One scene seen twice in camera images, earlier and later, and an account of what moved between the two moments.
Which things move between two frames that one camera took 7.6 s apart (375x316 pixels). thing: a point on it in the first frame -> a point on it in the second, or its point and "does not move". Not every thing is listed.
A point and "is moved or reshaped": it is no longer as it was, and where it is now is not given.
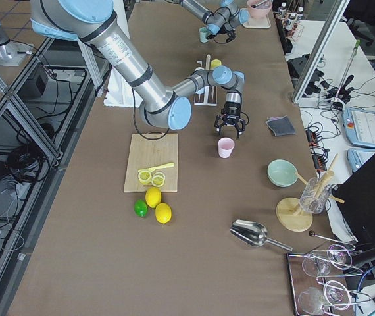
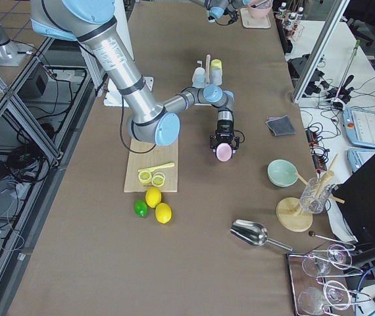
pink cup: x=225 y=146 is moved or reshaped
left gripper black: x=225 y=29 -> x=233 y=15
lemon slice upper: x=145 y=177 does not move
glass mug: x=314 y=195 does not move
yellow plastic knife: x=149 y=169 does not move
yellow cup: x=215 y=63 does not move
